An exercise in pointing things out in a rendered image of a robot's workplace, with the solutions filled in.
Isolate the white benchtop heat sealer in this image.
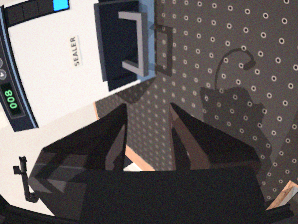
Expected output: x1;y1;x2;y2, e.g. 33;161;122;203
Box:
0;0;155;132

